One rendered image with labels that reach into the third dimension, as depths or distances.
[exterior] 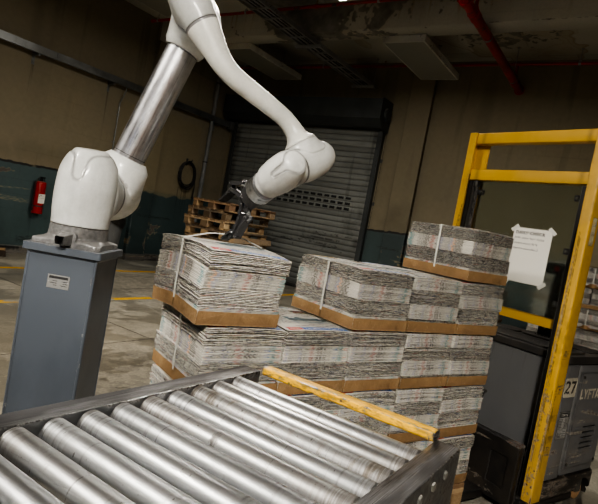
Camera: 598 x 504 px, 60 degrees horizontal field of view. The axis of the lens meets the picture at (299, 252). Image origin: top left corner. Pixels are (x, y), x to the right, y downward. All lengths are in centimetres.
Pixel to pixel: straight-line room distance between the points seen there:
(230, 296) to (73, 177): 54
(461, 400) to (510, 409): 57
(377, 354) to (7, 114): 719
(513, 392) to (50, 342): 225
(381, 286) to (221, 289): 66
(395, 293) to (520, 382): 116
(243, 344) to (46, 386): 55
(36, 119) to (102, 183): 717
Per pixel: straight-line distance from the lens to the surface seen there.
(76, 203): 152
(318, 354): 184
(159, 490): 77
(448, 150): 887
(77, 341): 154
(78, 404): 101
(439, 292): 220
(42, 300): 155
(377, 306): 195
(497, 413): 307
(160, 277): 180
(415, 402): 227
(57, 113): 884
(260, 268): 159
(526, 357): 295
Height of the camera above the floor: 117
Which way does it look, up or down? 3 degrees down
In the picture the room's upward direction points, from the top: 10 degrees clockwise
